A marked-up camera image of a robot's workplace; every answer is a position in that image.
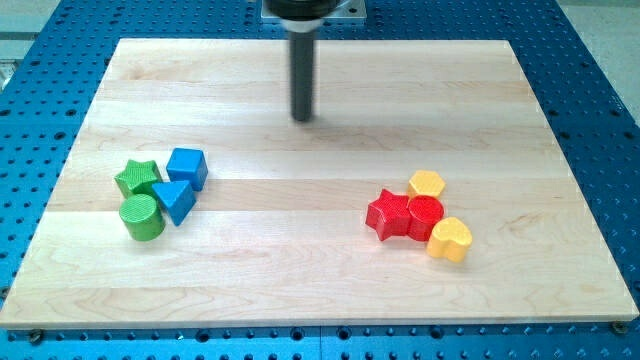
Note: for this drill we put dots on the black robot arm flange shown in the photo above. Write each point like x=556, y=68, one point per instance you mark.
x=301, y=16

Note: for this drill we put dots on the light wooden board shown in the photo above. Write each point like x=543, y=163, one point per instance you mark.
x=277, y=235

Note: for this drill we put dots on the red star block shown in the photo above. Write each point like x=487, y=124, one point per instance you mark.
x=388, y=215

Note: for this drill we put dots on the yellow hexagon block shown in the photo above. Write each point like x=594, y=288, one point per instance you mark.
x=425, y=183

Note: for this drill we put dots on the red cylinder block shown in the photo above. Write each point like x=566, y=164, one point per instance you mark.
x=425, y=212

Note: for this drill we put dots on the blue cube block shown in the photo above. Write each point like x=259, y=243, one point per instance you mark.
x=188, y=165

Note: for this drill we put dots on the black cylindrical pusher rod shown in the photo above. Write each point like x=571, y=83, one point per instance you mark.
x=301, y=71

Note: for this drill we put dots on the yellow heart block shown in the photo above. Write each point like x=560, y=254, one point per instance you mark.
x=451, y=239

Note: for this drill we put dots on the blue triangle block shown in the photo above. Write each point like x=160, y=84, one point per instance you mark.
x=177, y=198

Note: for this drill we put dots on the silver mounting plate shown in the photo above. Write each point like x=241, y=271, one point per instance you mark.
x=346, y=12

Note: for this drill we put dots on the green star block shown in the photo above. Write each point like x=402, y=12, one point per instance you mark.
x=138, y=178

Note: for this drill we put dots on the green cylinder block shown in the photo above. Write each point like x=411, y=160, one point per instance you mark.
x=142, y=217

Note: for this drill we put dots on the blue perforated metal base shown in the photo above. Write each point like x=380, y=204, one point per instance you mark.
x=46, y=101

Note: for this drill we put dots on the left board clamp screw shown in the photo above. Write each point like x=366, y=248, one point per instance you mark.
x=35, y=336

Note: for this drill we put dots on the board clamp screw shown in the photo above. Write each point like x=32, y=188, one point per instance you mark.
x=35, y=336
x=619, y=328

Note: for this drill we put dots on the right board clamp screw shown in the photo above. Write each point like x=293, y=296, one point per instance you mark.
x=619, y=328

